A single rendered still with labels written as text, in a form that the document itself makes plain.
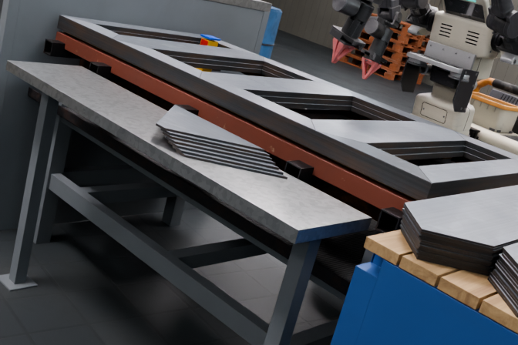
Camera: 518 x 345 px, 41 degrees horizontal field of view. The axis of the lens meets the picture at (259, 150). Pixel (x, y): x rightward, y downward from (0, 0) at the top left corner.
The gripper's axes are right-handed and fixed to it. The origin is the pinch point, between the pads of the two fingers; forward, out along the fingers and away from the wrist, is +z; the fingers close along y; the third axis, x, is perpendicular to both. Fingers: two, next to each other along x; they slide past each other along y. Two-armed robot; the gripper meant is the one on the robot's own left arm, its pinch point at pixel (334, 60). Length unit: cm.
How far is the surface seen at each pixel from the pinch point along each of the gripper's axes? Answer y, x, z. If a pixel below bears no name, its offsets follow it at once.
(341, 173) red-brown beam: 41, -36, 12
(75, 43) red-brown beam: -75, -35, 41
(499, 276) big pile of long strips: 89, -57, -2
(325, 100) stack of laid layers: -3.9, 13.0, 16.0
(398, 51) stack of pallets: -418, 788, 131
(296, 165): 32, -41, 16
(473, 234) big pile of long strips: 80, -54, -4
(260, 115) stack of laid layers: 11.4, -36.1, 14.5
